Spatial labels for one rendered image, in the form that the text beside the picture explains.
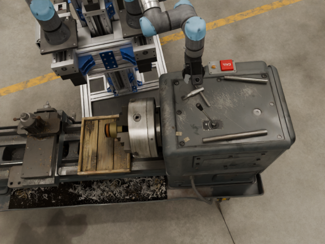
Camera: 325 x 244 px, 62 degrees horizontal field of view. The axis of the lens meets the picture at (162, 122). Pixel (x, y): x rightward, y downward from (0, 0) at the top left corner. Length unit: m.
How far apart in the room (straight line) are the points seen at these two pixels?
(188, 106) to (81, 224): 1.60
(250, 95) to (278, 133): 0.22
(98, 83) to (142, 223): 1.35
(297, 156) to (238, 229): 0.84
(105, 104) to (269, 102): 1.63
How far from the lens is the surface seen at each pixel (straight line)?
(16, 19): 4.01
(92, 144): 1.68
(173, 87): 1.32
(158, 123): 1.32
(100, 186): 1.91
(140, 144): 1.30
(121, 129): 1.41
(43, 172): 1.63
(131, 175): 1.74
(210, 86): 1.33
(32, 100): 3.15
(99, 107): 2.57
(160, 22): 1.08
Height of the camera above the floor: 2.38
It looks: 65 degrees down
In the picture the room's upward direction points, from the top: 9 degrees counter-clockwise
